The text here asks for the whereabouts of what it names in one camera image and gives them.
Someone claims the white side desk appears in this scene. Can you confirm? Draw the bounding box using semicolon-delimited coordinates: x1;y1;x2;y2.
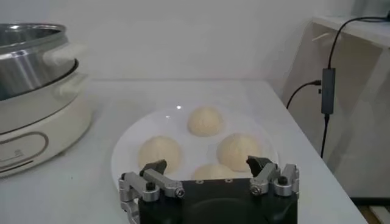
282;15;390;201

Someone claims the steel steamer basket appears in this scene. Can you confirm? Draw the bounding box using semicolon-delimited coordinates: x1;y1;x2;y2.
0;23;88;101

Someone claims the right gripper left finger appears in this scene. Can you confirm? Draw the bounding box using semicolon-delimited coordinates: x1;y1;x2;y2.
118;159;186;214

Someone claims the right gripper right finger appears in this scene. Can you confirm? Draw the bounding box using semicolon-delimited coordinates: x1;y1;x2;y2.
245;155;301;198

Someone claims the white round plate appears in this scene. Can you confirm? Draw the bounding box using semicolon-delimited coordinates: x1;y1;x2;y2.
111;105;280;191

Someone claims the black usb hub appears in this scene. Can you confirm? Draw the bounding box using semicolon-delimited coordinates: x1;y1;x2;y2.
321;67;336;116

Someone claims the white steamed baozi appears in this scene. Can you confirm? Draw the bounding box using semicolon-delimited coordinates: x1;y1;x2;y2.
138;135;183;174
186;105;225;138
191;163;244;181
216;133;263;173

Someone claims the cream electric cooker base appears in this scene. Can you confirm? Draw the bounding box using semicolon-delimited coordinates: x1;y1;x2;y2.
0;71;94;179

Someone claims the black hub cable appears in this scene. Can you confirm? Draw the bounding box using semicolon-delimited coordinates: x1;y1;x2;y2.
319;113;331;159
285;79;322;110
326;12;390;69

